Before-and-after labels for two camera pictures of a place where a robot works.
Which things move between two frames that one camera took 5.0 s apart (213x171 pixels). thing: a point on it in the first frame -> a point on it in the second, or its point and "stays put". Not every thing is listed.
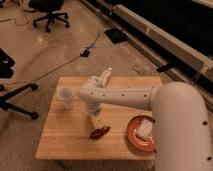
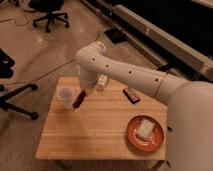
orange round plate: x=145 y=145 stays put
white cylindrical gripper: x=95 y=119 -> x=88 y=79
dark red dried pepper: x=99 y=132 -> x=79 y=100
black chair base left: x=6 y=71 stays put
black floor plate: x=117 y=36 stays put
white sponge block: x=144 y=128 stays put
